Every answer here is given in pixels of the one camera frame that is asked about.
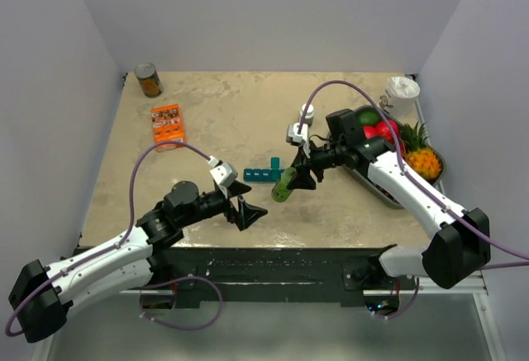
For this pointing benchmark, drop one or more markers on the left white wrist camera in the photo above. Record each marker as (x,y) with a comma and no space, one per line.
(223,174)

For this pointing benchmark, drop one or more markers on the green toy lime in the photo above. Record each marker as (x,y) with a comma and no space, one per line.
(368,118)

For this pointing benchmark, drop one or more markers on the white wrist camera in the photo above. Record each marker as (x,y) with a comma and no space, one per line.
(298,135)
(223,174)

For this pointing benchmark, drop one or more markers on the tin food can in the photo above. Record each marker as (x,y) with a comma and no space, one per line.
(149,80)

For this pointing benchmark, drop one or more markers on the dark grey fruit tray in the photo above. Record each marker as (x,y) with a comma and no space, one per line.
(378,191)

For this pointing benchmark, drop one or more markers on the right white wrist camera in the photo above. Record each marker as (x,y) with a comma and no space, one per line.
(298,135)

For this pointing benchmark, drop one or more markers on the white paper cup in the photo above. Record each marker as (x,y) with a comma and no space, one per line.
(399,96)

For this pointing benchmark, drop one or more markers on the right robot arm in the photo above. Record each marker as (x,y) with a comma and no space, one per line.
(457,245)

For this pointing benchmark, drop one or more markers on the green pill bottle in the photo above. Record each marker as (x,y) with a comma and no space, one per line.
(280,192)

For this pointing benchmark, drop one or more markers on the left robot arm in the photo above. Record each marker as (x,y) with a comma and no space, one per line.
(43,295)

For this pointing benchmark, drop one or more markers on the red toy apple right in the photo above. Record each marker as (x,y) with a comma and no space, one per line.
(388,129)

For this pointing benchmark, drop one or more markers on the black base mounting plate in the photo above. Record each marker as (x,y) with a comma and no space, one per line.
(344,276)

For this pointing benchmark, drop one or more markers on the teal weekly pill organizer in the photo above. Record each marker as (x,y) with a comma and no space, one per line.
(271,174)

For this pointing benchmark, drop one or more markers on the white capped dark pill bottle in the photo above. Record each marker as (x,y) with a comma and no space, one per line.
(307,112)

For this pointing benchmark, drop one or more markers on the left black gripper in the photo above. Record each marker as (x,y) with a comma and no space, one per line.
(247,213)

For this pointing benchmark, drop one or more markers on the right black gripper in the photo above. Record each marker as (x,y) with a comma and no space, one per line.
(303,179)

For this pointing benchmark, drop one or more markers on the orange cardboard box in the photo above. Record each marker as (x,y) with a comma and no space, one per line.
(167,124)

